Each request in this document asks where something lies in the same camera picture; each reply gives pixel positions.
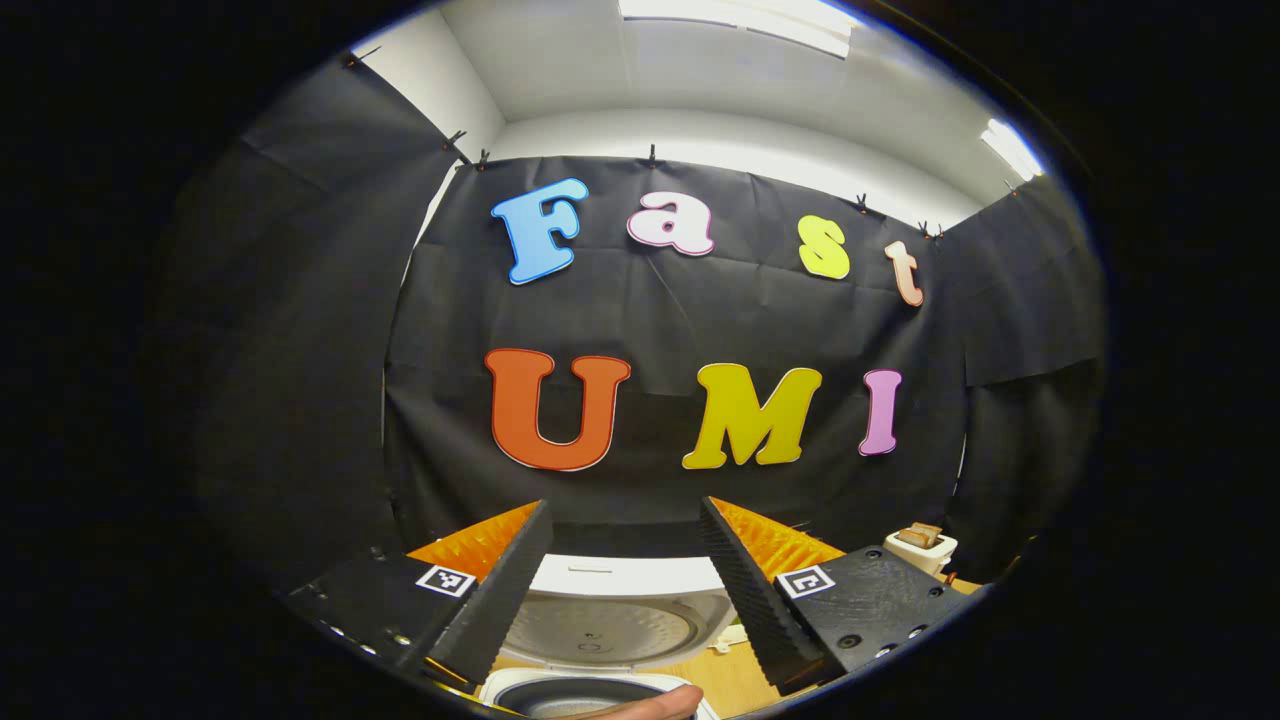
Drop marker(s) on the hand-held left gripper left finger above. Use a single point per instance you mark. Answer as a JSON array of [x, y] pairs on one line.
[[505, 600]]

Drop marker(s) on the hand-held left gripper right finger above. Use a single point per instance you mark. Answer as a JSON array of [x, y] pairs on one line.
[[750, 600]]

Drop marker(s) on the white rice cooker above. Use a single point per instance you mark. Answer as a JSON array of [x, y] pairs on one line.
[[600, 630]]

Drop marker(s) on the toast slice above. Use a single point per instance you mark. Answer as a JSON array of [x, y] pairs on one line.
[[912, 540], [930, 530]]

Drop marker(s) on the white toaster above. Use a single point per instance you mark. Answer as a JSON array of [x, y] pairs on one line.
[[935, 558]]

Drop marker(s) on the black backdrop cloth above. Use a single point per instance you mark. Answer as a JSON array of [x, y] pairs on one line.
[[300, 350]]

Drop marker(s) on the small ceiling light panel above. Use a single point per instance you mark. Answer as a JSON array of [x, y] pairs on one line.
[[1010, 150]]

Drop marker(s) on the long ceiling light panel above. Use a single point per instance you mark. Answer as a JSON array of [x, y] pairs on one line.
[[740, 20]]

